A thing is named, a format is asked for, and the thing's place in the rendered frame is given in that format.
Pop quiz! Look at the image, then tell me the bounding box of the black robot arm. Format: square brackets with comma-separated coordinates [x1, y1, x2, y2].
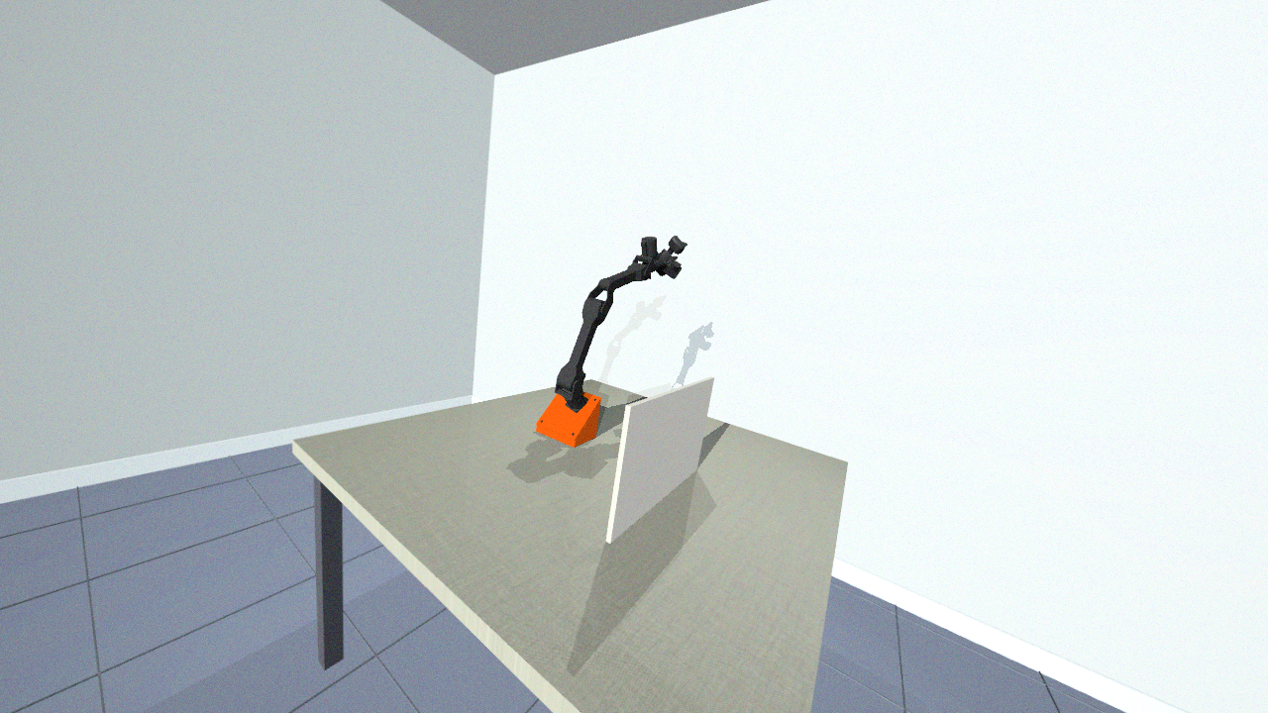
[555, 236, 682, 414]

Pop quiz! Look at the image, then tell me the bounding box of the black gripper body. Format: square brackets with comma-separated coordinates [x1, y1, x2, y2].
[656, 236, 686, 277]

